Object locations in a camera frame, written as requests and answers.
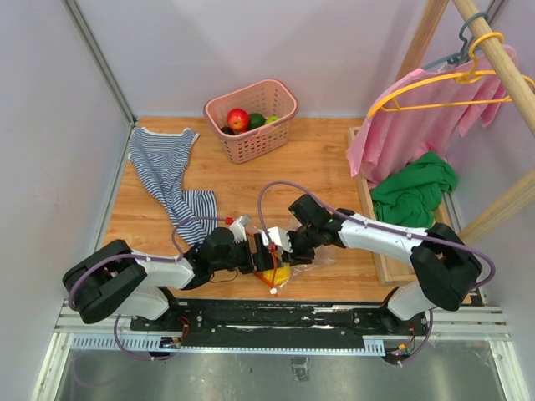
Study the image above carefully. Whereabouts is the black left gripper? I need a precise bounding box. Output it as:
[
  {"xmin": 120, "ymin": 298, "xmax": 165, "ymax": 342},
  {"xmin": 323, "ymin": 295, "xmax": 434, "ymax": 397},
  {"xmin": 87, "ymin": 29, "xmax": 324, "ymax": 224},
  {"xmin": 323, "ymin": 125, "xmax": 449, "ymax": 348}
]
[{"xmin": 211, "ymin": 233, "xmax": 284, "ymax": 275}]

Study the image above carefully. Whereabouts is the clear zip top bag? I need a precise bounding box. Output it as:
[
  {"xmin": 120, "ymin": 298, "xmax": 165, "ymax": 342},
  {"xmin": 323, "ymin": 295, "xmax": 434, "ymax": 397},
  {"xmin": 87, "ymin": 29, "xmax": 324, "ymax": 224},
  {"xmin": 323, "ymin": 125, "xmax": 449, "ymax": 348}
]
[{"xmin": 253, "ymin": 243, "xmax": 337, "ymax": 297}]

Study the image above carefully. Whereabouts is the fake yellow lemon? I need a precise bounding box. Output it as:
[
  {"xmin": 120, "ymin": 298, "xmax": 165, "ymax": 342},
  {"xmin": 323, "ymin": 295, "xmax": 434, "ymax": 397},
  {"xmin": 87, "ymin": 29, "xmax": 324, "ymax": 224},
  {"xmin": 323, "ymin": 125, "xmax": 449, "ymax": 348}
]
[{"xmin": 262, "ymin": 264, "xmax": 292, "ymax": 286}]

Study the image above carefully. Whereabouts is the fake green lime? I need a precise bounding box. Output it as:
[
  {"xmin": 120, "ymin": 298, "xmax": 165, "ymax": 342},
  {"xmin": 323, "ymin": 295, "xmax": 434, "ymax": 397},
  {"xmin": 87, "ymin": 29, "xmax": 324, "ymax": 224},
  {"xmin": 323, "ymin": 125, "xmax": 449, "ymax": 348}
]
[{"xmin": 265, "ymin": 115, "xmax": 280, "ymax": 124}]

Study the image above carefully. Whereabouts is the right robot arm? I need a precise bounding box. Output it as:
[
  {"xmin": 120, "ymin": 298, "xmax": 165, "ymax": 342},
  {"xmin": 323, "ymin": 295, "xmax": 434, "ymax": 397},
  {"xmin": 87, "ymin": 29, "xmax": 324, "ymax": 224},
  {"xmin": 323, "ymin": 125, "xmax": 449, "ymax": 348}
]
[{"xmin": 289, "ymin": 195, "xmax": 482, "ymax": 334}]

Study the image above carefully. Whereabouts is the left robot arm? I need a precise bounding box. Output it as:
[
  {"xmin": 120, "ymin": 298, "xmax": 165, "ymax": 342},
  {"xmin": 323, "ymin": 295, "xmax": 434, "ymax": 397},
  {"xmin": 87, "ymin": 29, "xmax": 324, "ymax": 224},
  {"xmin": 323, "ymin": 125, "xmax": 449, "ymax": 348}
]
[{"xmin": 62, "ymin": 227, "xmax": 275, "ymax": 331}]

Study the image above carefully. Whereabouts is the green tank top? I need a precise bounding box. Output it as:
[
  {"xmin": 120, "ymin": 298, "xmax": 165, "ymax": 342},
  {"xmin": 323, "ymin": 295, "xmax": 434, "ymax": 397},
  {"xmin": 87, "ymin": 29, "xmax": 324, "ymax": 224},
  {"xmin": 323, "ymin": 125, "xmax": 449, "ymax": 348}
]
[{"xmin": 370, "ymin": 151, "xmax": 458, "ymax": 228}]

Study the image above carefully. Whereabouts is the blue white striped shirt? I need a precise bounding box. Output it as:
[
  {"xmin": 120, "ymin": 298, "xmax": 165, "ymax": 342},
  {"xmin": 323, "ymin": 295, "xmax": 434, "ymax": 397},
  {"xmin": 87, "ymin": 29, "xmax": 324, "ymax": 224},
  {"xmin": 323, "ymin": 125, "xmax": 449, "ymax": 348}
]
[{"xmin": 129, "ymin": 127, "xmax": 217, "ymax": 246}]

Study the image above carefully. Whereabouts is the pink plastic basket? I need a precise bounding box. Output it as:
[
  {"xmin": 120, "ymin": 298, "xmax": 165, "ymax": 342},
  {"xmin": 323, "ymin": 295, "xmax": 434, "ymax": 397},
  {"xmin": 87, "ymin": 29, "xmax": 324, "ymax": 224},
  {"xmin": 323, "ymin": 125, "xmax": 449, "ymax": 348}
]
[{"xmin": 204, "ymin": 79, "xmax": 298, "ymax": 164}]

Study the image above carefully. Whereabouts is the yellow clothes hanger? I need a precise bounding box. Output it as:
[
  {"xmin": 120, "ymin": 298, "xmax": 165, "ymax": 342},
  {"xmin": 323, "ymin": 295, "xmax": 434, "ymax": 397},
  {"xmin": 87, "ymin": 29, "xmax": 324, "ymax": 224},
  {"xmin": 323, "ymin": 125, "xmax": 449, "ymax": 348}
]
[{"xmin": 367, "ymin": 32, "xmax": 512, "ymax": 119}]

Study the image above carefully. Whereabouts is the pink shirt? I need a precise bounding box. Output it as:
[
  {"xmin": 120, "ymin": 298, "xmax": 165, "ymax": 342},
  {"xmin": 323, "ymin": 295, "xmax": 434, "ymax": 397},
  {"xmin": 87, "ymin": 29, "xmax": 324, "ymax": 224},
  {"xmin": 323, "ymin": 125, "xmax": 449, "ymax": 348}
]
[{"xmin": 346, "ymin": 56, "xmax": 507, "ymax": 186}]

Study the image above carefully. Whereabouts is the grey-blue clothes hanger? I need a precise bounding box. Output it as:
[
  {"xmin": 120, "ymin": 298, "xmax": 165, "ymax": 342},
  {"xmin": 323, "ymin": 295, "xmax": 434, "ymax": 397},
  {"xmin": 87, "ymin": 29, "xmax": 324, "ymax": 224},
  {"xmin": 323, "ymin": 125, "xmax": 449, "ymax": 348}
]
[{"xmin": 419, "ymin": 11, "xmax": 491, "ymax": 70}]

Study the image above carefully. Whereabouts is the wooden clothes rack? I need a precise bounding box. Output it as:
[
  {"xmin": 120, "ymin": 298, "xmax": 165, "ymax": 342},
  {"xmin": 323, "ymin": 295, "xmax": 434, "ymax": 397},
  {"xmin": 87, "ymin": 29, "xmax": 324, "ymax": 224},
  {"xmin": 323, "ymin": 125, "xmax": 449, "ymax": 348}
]
[{"xmin": 396, "ymin": 0, "xmax": 535, "ymax": 251}]

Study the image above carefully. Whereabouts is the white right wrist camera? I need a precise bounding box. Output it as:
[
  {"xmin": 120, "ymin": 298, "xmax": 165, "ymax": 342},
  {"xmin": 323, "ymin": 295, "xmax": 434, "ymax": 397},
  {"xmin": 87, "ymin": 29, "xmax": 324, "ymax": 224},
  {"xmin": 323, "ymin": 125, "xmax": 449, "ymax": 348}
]
[{"xmin": 262, "ymin": 226, "xmax": 293, "ymax": 253}]

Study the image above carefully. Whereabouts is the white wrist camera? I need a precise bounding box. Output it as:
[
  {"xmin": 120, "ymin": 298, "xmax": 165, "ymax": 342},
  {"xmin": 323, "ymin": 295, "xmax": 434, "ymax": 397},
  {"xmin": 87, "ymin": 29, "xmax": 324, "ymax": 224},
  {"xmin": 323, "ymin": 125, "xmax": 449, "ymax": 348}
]
[
  {"xmin": 225, "ymin": 215, "xmax": 251, "ymax": 243},
  {"xmin": 262, "ymin": 226, "xmax": 293, "ymax": 253}
]

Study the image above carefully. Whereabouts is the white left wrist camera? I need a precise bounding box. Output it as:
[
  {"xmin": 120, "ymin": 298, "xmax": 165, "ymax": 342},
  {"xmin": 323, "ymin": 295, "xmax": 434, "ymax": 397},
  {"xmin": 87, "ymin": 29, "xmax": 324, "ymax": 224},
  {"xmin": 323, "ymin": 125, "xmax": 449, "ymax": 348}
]
[{"xmin": 225, "ymin": 215, "xmax": 251, "ymax": 243}]

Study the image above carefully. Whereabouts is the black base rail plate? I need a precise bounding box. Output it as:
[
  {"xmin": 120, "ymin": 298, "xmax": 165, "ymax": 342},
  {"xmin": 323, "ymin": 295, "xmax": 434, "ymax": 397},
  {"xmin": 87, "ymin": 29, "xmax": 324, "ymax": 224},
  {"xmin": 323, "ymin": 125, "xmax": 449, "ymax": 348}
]
[{"xmin": 130, "ymin": 298, "xmax": 427, "ymax": 349}]

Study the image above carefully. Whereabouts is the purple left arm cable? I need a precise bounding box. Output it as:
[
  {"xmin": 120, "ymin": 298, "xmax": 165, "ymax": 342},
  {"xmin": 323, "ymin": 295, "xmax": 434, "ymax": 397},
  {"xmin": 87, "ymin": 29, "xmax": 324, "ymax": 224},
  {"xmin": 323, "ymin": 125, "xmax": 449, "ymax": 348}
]
[{"xmin": 68, "ymin": 215, "xmax": 231, "ymax": 363}]

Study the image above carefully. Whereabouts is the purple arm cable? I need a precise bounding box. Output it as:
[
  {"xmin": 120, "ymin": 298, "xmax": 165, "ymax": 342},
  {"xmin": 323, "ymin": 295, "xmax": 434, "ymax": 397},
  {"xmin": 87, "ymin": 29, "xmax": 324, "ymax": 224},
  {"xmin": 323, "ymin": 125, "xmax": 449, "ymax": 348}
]
[
  {"xmin": 257, "ymin": 180, "xmax": 497, "ymax": 368},
  {"xmin": 68, "ymin": 215, "xmax": 231, "ymax": 363}
]

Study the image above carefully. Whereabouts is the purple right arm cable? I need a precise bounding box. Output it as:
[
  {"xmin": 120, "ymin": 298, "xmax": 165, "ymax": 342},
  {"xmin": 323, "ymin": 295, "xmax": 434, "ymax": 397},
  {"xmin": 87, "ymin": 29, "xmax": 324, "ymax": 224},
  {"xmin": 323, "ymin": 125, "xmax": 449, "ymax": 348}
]
[{"xmin": 257, "ymin": 180, "xmax": 497, "ymax": 368}]

